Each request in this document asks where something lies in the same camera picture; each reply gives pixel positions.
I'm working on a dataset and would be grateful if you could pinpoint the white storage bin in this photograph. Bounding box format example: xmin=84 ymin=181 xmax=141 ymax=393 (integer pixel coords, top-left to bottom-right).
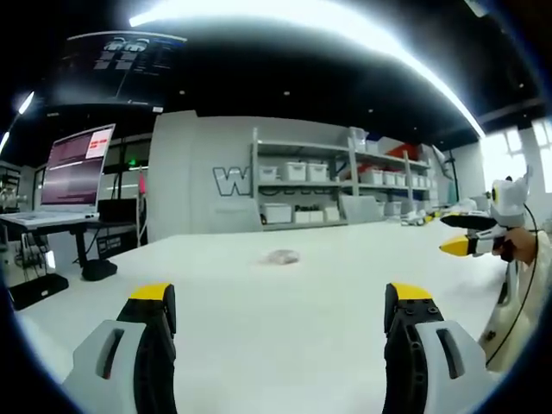
xmin=305 ymin=161 xmax=329 ymax=182
xmin=279 ymin=160 xmax=308 ymax=182
xmin=260 ymin=203 xmax=294 ymax=224

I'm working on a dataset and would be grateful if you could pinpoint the hanging dark poster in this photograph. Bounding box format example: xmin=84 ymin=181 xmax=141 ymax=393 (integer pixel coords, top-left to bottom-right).
xmin=41 ymin=33 xmax=189 ymax=114

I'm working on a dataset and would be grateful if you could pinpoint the black standing desk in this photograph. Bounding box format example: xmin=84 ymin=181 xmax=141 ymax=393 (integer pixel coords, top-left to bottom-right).
xmin=0 ymin=210 xmax=143 ymax=281

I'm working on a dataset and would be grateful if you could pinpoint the person's right hand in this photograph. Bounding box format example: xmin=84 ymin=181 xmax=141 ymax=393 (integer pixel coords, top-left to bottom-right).
xmin=499 ymin=227 xmax=552 ymax=265

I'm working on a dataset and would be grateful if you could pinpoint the laptop with pink screen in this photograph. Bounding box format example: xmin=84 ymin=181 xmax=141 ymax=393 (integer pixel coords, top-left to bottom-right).
xmin=39 ymin=122 xmax=117 ymax=221

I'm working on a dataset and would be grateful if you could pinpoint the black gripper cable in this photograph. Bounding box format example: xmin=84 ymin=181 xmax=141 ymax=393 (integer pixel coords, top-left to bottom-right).
xmin=485 ymin=201 xmax=545 ymax=367

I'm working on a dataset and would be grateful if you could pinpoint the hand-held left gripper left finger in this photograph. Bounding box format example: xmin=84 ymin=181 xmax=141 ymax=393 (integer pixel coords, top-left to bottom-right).
xmin=60 ymin=282 xmax=179 ymax=414

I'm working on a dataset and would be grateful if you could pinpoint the long ceiling light strip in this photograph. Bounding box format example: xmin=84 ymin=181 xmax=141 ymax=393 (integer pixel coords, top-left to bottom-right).
xmin=128 ymin=0 xmax=484 ymax=137

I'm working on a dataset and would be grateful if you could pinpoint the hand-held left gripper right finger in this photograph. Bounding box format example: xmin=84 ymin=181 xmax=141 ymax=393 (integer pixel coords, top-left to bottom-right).
xmin=383 ymin=282 xmax=497 ymax=414

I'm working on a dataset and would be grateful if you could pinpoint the grey metal shelving unit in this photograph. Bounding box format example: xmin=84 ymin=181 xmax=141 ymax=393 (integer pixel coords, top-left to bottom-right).
xmin=249 ymin=127 xmax=359 ymax=232
xmin=348 ymin=127 xmax=439 ymax=221

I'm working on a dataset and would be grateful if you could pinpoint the person's white sleeve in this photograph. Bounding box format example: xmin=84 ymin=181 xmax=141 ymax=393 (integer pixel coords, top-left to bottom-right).
xmin=477 ymin=230 xmax=552 ymax=376

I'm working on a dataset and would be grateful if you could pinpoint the clear resealable bag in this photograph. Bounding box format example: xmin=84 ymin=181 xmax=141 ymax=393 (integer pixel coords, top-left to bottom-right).
xmin=256 ymin=248 xmax=302 ymax=267

